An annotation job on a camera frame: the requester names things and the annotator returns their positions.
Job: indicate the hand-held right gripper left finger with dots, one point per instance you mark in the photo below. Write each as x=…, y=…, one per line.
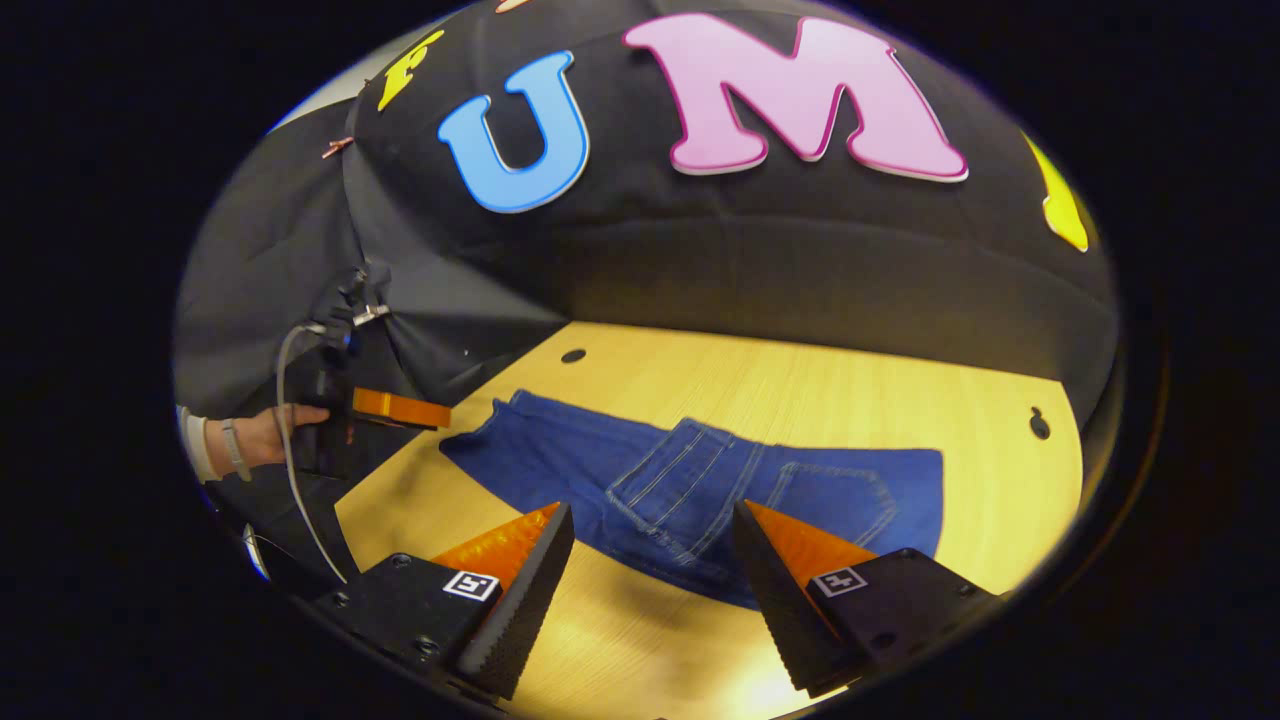
x=525, y=600

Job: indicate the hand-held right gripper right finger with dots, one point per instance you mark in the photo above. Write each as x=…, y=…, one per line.
x=785, y=610

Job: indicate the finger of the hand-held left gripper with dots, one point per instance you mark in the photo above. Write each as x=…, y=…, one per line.
x=400, y=408

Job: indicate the blue denim jeans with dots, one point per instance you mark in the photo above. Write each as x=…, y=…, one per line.
x=640, y=470

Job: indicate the grey wristband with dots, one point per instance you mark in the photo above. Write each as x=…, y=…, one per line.
x=235, y=450

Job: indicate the copper cloth clip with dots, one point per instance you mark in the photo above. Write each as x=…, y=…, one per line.
x=338, y=148

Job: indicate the black backdrop cloth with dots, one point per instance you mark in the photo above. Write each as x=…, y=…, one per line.
x=750, y=260

